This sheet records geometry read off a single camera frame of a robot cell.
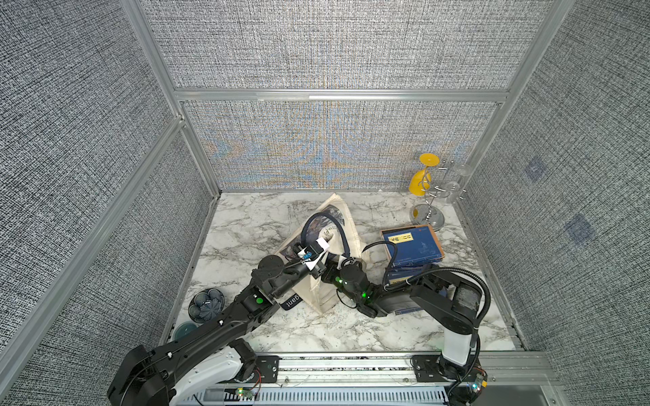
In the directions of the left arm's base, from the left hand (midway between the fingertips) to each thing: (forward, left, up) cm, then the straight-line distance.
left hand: (335, 238), depth 67 cm
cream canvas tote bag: (+1, +3, -1) cm, 3 cm away
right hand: (+6, +6, -19) cm, 20 cm away
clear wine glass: (+31, -49, -15) cm, 60 cm away
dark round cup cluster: (-6, +43, -28) cm, 51 cm away
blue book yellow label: (+11, -31, -23) cm, 39 cm away
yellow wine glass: (+33, -36, -12) cm, 50 cm away
